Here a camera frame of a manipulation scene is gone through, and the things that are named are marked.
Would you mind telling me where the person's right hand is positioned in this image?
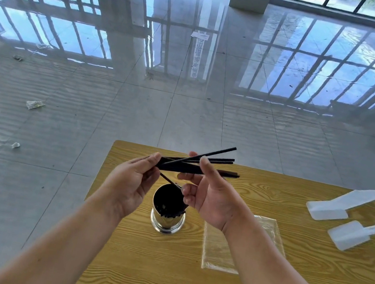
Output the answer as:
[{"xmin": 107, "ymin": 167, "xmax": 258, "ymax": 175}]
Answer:
[{"xmin": 170, "ymin": 150, "xmax": 260, "ymax": 238}]

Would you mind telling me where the person's left hand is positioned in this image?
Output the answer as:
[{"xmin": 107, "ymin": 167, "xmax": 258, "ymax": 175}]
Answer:
[{"xmin": 85, "ymin": 143, "xmax": 164, "ymax": 226}]

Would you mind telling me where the thin black chopstick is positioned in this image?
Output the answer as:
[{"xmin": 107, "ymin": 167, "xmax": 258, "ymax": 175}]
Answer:
[
  {"xmin": 179, "ymin": 154, "xmax": 235, "ymax": 172},
  {"xmin": 163, "ymin": 137, "xmax": 238, "ymax": 176},
  {"xmin": 177, "ymin": 150, "xmax": 235, "ymax": 171},
  {"xmin": 158, "ymin": 172, "xmax": 185, "ymax": 189}
]

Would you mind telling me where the bundle of black chopsticks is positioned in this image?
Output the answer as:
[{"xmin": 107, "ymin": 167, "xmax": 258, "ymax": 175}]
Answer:
[{"xmin": 155, "ymin": 156, "xmax": 241, "ymax": 184}]

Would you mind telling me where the person's left forearm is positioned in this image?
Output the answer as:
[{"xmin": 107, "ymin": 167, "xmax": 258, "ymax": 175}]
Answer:
[{"xmin": 0, "ymin": 174, "xmax": 130, "ymax": 284}]

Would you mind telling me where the cluster of black chopsticks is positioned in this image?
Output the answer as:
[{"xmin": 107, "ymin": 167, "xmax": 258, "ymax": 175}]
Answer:
[{"xmin": 152, "ymin": 183, "xmax": 190, "ymax": 222}]

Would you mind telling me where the stainless steel chopstick holder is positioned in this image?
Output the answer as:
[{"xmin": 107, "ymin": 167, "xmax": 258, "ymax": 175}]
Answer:
[{"xmin": 147, "ymin": 181, "xmax": 191, "ymax": 237}]

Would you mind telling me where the clear plastic bag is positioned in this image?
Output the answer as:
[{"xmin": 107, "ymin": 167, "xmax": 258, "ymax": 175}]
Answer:
[{"xmin": 197, "ymin": 207, "xmax": 292, "ymax": 282}]

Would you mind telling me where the crumpled white paper scrap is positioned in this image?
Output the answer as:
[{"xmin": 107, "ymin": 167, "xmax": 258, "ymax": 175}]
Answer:
[{"xmin": 25, "ymin": 98, "xmax": 46, "ymax": 112}]

